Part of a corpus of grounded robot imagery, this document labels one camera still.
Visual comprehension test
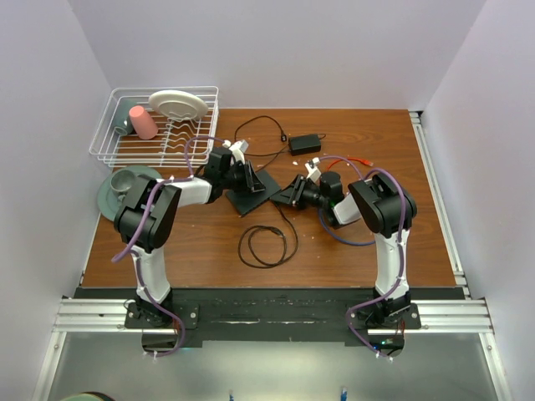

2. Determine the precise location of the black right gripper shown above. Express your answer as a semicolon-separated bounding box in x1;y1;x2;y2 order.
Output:
270;175;328;211

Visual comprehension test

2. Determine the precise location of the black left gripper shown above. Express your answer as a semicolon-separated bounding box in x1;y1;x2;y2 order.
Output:
220;161;264;195

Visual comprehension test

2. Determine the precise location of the black network switch box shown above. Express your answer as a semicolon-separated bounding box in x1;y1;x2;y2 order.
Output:
226;170;281;217

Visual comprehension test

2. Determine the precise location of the blue ethernet cable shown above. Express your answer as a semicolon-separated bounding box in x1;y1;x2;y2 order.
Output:
318;206;377;246

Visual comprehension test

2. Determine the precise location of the black ethernet cable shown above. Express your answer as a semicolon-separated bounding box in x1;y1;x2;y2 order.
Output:
237;200;299;269

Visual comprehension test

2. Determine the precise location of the red ethernet cable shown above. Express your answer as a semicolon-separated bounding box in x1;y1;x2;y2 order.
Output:
319;155;375;169

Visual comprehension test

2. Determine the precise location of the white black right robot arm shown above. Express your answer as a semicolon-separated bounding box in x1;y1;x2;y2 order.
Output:
271;169;417;328

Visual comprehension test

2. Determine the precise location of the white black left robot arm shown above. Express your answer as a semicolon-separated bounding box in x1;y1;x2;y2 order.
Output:
112;147;266;327

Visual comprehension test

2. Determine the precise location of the black power adapter brick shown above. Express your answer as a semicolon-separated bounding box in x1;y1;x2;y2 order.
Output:
288;134;321;156

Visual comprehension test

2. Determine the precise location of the white ceramic plate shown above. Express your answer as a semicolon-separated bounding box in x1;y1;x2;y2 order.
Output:
148;89;209;119

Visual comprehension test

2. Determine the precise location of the pink plastic cup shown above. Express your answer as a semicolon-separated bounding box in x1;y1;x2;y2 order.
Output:
129;105;158;140

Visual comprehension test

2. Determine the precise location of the grey metal mug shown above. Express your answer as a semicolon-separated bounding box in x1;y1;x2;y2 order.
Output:
109;170;137;204

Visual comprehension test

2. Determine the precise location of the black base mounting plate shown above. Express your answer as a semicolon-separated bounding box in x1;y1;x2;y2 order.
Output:
74;287;464;355

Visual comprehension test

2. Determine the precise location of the dark green mug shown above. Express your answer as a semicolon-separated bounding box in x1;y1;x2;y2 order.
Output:
111;99;137;135

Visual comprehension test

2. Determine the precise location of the green plate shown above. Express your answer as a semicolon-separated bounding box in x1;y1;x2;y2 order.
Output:
97;165;161;221

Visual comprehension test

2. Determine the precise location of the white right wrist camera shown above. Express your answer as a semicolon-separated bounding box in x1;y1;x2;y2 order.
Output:
305;157;321;183

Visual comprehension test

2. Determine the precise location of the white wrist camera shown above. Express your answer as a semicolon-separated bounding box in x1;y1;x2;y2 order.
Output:
223;140;248;164
305;157;321;183

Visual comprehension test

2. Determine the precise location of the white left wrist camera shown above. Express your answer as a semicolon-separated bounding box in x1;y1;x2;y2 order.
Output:
223;140;248;164

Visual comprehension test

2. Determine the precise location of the black power cord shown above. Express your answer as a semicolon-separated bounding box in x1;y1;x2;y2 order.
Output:
234;115;328;172

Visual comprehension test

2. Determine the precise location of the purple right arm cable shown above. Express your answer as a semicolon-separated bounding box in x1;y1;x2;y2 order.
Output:
317;156;409;360

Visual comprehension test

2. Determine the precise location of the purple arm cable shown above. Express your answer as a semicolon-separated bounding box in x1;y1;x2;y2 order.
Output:
111;135;233;358
317;156;409;360

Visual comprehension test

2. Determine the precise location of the white wire dish rack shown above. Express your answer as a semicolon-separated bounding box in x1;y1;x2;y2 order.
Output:
89;86;219;168

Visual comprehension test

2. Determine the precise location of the aluminium right side rail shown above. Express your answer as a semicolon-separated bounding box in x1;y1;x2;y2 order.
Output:
409;111;467;289

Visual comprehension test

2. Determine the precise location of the aluminium rail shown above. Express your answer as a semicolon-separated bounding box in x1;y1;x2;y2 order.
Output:
53;299;494;334
409;111;467;289

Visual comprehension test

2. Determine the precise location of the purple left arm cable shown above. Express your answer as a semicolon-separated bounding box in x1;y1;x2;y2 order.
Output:
111;135;233;358

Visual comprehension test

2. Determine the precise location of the aluminium front rail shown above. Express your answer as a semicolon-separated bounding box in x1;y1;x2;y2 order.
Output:
53;299;494;334

